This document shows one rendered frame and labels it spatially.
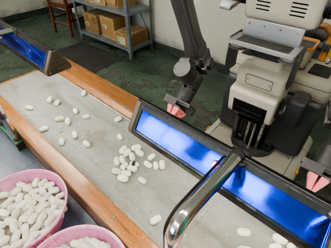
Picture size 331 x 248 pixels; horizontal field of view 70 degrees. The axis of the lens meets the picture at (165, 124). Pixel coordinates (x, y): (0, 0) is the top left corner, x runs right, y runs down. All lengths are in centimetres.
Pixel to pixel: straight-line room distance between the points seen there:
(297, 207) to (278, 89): 79
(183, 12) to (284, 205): 55
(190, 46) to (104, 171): 50
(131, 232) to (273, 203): 41
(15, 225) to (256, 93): 101
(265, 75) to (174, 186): 62
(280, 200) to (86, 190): 57
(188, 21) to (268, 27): 38
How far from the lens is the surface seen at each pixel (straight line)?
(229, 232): 74
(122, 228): 70
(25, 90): 139
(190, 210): 31
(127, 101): 109
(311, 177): 70
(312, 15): 100
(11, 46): 99
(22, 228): 82
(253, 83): 115
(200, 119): 219
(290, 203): 39
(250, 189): 40
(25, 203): 87
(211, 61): 83
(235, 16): 271
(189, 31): 75
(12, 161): 111
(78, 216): 85
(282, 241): 75
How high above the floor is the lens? 139
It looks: 41 degrees down
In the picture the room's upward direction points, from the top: straight up
